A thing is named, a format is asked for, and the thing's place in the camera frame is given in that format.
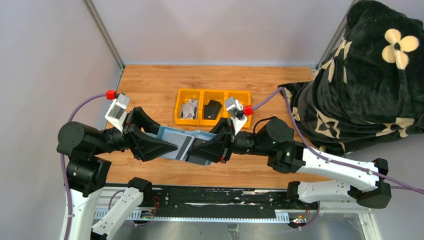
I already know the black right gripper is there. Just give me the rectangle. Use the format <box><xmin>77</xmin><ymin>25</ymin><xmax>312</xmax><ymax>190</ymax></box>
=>
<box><xmin>187</xmin><ymin>118</ymin><xmax>272</xmax><ymax>165</ymax></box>

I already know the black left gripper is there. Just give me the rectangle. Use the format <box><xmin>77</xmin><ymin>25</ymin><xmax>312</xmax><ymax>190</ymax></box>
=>
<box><xmin>93</xmin><ymin>104</ymin><xmax>180</xmax><ymax>158</ymax></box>

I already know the blue leather card holder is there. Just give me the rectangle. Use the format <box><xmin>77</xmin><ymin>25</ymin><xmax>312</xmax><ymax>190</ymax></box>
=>
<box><xmin>146</xmin><ymin>125</ymin><xmax>216</xmax><ymax>166</ymax></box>

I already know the grey white credit card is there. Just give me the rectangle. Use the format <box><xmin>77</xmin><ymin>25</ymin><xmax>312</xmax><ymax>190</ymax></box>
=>
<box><xmin>180</xmin><ymin>99</ymin><xmax>199</xmax><ymax>120</ymax></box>

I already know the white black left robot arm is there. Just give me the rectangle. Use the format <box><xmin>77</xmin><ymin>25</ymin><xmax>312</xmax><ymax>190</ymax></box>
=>
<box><xmin>56</xmin><ymin>106</ymin><xmax>177</xmax><ymax>240</ymax></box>

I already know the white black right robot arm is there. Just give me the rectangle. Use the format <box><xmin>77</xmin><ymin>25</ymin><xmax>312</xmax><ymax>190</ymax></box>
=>
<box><xmin>187</xmin><ymin>117</ymin><xmax>392</xmax><ymax>209</ymax></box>

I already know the black card in tray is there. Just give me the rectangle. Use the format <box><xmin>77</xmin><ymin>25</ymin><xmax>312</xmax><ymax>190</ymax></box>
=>
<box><xmin>203</xmin><ymin>99</ymin><xmax>222</xmax><ymax>120</ymax></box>

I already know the yellow plastic compartment tray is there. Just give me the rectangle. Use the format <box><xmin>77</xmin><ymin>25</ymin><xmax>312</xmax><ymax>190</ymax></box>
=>
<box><xmin>174</xmin><ymin>88</ymin><xmax>251</xmax><ymax>127</ymax></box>

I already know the black floral fleece blanket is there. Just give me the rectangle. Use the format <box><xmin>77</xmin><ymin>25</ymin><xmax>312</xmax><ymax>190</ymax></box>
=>
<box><xmin>283</xmin><ymin>0</ymin><xmax>424</xmax><ymax>156</ymax></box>

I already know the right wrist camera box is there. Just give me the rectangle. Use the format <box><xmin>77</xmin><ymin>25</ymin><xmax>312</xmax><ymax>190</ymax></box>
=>
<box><xmin>224</xmin><ymin>96</ymin><xmax>254</xmax><ymax>132</ymax></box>

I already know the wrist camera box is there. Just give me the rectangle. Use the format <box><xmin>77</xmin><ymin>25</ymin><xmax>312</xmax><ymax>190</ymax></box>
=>
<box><xmin>105</xmin><ymin>90</ymin><xmax>130</xmax><ymax>133</ymax></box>
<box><xmin>224</xmin><ymin>96</ymin><xmax>254</xmax><ymax>132</ymax></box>

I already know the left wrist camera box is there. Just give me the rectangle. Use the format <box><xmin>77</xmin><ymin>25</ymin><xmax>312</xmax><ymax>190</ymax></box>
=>
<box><xmin>105</xmin><ymin>90</ymin><xmax>130</xmax><ymax>133</ymax></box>

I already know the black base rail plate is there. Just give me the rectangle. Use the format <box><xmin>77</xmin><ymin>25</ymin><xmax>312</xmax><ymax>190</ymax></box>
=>
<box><xmin>140</xmin><ymin>185</ymin><xmax>318</xmax><ymax>220</ymax></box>

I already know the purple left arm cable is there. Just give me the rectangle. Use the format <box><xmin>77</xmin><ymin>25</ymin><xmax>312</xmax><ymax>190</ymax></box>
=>
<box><xmin>59</xmin><ymin>92</ymin><xmax>112</xmax><ymax>240</ymax></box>

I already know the aluminium frame post left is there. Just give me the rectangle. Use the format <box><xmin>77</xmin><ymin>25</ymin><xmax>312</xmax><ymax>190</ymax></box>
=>
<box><xmin>82</xmin><ymin>0</ymin><xmax>125</xmax><ymax>72</ymax></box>

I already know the aluminium frame post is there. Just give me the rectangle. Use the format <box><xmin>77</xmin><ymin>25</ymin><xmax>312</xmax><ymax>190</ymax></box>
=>
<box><xmin>82</xmin><ymin>0</ymin><xmax>125</xmax><ymax>72</ymax></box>
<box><xmin>315</xmin><ymin>15</ymin><xmax>347</xmax><ymax>70</ymax></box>

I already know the aluminium frame post right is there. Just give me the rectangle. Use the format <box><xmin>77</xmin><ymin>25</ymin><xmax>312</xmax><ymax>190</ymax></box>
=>
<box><xmin>315</xmin><ymin>15</ymin><xmax>347</xmax><ymax>70</ymax></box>

